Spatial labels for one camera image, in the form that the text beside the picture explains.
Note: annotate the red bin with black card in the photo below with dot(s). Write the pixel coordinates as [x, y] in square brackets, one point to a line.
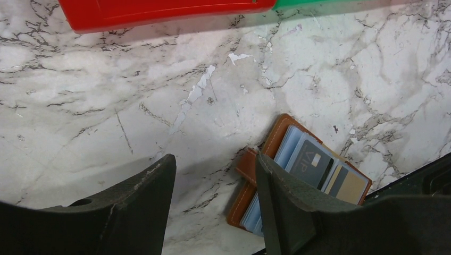
[88, 16]

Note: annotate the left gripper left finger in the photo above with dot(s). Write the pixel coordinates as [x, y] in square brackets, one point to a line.
[127, 218]

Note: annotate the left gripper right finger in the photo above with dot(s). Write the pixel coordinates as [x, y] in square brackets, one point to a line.
[300, 219]

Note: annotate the black VIP card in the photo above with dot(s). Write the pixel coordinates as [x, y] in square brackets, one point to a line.
[310, 163]

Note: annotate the green plastic bin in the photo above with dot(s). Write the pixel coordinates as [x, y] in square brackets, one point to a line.
[284, 5]

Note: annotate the gold card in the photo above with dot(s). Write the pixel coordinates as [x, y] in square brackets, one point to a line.
[347, 184]

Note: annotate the brown leather card holder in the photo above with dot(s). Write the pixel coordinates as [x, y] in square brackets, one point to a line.
[280, 145]

